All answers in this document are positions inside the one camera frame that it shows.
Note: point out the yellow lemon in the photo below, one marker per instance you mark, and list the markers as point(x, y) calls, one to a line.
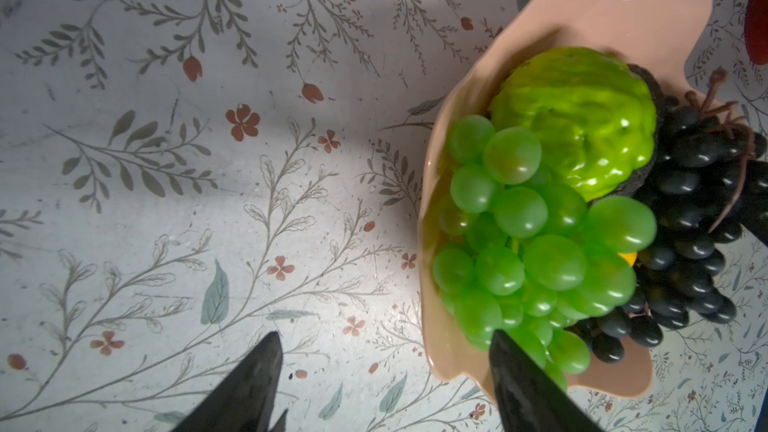
point(630, 258)

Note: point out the green grape bunch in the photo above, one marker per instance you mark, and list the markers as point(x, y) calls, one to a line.
point(526, 254)

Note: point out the green custard apple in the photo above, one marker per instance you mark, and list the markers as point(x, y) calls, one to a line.
point(594, 117)

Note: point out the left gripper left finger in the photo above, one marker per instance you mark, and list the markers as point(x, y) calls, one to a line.
point(244, 400)

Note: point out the dark purple grape bunch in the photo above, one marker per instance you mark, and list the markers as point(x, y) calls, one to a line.
point(708, 182)

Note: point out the pink scalloped fruit bowl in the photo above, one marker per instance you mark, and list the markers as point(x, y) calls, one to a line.
point(656, 34)

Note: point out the red pen cup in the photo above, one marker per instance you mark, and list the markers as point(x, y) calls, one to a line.
point(756, 31)

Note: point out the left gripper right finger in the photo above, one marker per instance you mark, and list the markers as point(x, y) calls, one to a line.
point(527, 399)

